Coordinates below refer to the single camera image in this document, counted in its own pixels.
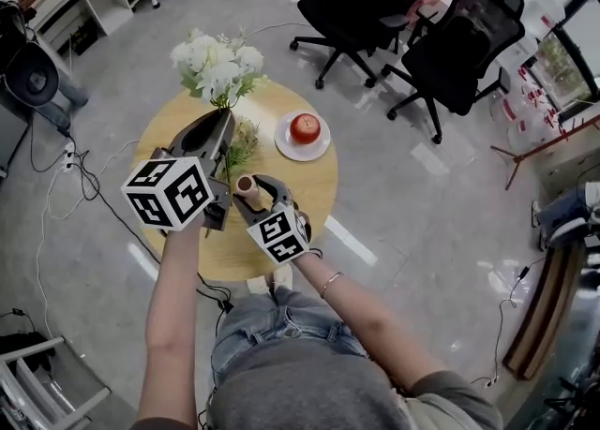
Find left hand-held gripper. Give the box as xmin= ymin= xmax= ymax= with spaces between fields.
xmin=120 ymin=111 xmax=236 ymax=234

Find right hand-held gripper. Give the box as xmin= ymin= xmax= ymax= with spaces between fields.
xmin=232 ymin=173 xmax=314 ymax=266

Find small brown vase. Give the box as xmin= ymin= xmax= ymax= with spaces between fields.
xmin=236 ymin=175 xmax=263 ymax=205

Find green flowers bunch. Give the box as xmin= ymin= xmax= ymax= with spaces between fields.
xmin=219 ymin=114 xmax=263 ymax=184

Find white flowers bunch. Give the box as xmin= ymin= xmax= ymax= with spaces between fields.
xmin=169 ymin=27 xmax=270 ymax=114

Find person's left forearm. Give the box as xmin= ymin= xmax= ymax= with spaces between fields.
xmin=135 ymin=219 xmax=208 ymax=430

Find person's right forearm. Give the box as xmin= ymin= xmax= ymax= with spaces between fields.
xmin=289 ymin=249 xmax=454 ymax=394

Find white plate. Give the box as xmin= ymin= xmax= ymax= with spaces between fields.
xmin=274 ymin=109 xmax=332 ymax=163

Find red apple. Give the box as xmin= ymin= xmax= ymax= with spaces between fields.
xmin=289 ymin=112 xmax=323 ymax=145

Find person's blue jeans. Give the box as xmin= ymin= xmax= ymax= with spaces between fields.
xmin=210 ymin=285 xmax=370 ymax=387

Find black box under desk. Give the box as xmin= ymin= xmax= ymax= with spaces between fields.
xmin=68 ymin=23 xmax=100 ymax=57

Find black device on stand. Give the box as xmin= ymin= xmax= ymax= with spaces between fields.
xmin=0 ymin=0 xmax=61 ymax=110

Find person's grey shirt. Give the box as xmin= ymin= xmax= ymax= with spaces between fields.
xmin=128 ymin=350 xmax=505 ymax=430

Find black mesh office chair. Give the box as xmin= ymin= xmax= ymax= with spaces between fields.
xmin=382 ymin=0 xmax=527 ymax=146

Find wooden stand with red legs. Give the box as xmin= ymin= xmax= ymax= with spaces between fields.
xmin=489 ymin=116 xmax=600 ymax=192

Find clear plastic boxes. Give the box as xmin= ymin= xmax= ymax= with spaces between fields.
xmin=489 ymin=62 xmax=566 ymax=151

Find white metal rack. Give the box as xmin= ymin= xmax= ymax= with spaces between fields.
xmin=0 ymin=335 xmax=113 ymax=430

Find brown wooden board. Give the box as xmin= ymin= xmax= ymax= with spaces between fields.
xmin=502 ymin=244 xmax=588 ymax=381

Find thin metal bracelet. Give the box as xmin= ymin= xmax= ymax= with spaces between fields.
xmin=320 ymin=272 xmax=345 ymax=300

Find white cable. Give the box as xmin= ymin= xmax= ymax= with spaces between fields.
xmin=35 ymin=139 xmax=142 ymax=340

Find black cable with adapter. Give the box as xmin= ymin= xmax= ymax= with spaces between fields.
xmin=470 ymin=257 xmax=548 ymax=388

